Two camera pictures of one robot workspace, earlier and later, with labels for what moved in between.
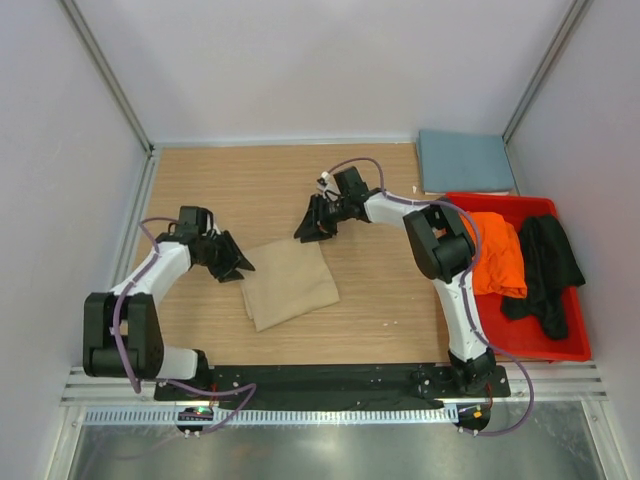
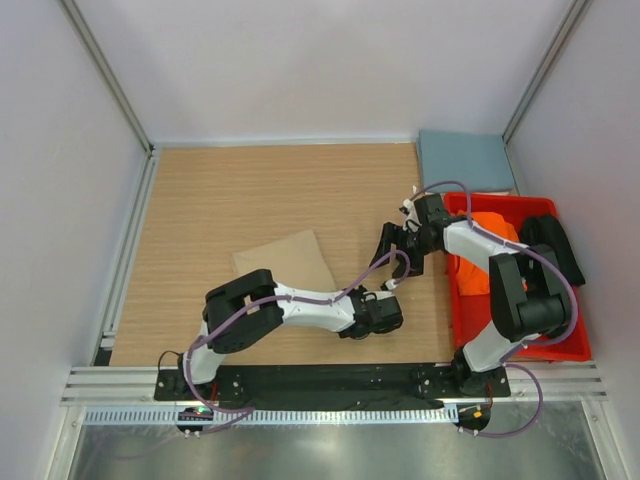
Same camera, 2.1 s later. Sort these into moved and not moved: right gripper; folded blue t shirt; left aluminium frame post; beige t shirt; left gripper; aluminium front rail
Moved: left gripper; right gripper
Not moved: aluminium front rail; left aluminium frame post; beige t shirt; folded blue t shirt
